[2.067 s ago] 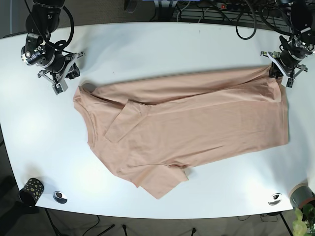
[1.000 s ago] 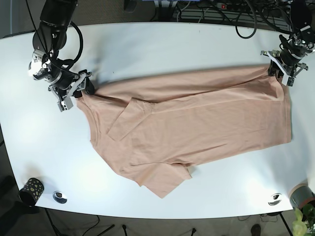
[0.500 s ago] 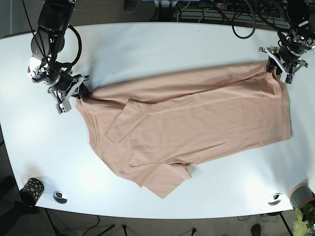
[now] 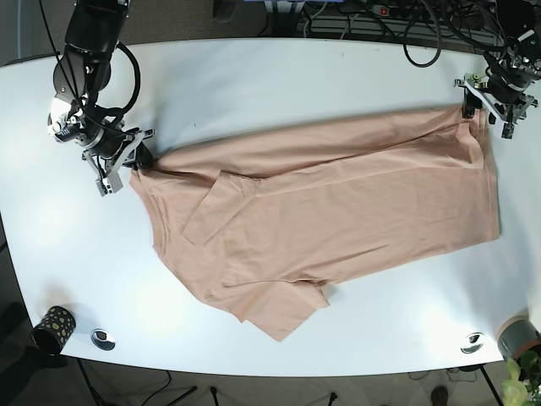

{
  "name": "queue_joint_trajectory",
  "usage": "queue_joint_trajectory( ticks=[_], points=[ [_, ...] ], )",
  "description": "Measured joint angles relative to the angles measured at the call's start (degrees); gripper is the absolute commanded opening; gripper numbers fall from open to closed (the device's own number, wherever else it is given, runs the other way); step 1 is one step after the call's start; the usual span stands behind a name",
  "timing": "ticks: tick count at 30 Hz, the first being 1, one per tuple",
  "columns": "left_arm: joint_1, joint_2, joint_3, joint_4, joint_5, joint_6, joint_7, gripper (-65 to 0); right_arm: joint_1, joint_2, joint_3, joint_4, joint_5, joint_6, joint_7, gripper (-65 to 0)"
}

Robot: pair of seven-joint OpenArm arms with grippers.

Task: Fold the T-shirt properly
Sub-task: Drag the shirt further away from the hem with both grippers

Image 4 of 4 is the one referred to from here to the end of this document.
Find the grey plant pot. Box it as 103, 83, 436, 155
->
496, 315, 540, 360

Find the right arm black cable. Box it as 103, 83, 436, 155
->
37, 0, 143, 136

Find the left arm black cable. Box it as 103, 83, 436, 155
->
401, 0, 508, 69

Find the black gold spotted cup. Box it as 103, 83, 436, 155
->
32, 306, 77, 355

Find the peach pink T-shirt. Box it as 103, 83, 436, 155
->
130, 107, 500, 341

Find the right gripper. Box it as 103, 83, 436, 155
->
47, 95, 155, 196

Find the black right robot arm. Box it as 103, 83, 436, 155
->
47, 1, 156, 195

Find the green potted plant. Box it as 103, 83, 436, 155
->
502, 350, 540, 406

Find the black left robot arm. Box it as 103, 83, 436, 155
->
452, 1, 540, 140

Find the left silver table grommet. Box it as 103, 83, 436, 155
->
90, 329, 116, 351

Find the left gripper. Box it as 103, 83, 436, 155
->
455, 36, 540, 139

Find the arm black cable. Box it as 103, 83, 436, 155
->
37, 0, 143, 136
401, 0, 508, 69

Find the right silver table grommet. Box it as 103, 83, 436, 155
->
460, 332, 484, 354

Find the silver table grommet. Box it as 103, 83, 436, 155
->
460, 332, 484, 354
90, 329, 116, 351

